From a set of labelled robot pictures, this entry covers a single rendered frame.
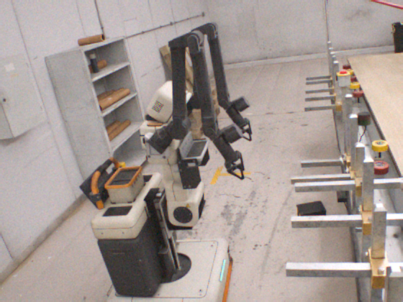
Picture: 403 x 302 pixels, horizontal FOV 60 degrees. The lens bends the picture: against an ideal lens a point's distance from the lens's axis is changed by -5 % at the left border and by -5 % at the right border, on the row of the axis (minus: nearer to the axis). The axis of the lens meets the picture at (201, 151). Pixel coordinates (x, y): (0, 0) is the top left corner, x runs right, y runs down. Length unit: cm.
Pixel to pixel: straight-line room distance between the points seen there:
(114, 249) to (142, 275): 20
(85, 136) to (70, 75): 63
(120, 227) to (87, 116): 205
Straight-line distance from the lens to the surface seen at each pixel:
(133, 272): 207
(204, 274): 223
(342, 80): 220
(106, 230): 195
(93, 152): 392
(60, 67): 379
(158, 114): 174
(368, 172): 130
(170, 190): 189
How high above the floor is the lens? 172
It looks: 22 degrees down
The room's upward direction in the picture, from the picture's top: 11 degrees counter-clockwise
